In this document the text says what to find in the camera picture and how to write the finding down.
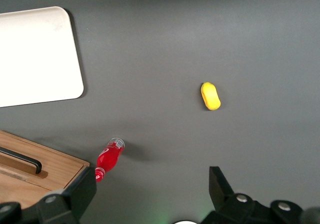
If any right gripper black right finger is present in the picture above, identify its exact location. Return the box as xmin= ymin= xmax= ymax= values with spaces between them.
xmin=199 ymin=166 xmax=320 ymax=224

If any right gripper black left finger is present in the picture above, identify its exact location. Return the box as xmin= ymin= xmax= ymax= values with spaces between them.
xmin=0 ymin=167 xmax=98 ymax=224

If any red coke bottle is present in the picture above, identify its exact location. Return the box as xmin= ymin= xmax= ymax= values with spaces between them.
xmin=94 ymin=137 xmax=125 ymax=183

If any white rectangular tray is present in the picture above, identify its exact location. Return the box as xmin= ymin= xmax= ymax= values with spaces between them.
xmin=0 ymin=5 xmax=85 ymax=108

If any yellow oval toy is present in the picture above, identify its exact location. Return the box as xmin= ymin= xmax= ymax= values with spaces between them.
xmin=200 ymin=81 xmax=222 ymax=111

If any black metal handle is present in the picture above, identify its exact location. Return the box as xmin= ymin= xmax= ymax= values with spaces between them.
xmin=0 ymin=146 xmax=43 ymax=175

